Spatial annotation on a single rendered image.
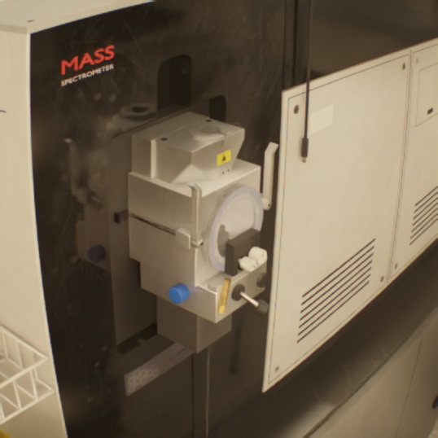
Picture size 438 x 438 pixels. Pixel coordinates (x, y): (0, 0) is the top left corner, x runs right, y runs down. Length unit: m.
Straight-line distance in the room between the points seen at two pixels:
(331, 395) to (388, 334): 0.22
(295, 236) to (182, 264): 0.34
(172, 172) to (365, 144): 0.51
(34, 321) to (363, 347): 0.79
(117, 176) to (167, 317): 0.18
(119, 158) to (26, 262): 0.14
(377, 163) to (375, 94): 0.13
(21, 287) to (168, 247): 0.16
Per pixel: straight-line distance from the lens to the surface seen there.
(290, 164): 1.04
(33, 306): 0.78
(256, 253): 0.81
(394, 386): 1.59
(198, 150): 0.76
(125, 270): 0.86
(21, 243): 0.75
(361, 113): 1.19
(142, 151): 0.80
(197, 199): 0.74
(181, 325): 0.88
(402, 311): 1.57
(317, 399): 1.32
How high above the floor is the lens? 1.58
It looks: 27 degrees down
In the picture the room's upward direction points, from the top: 2 degrees clockwise
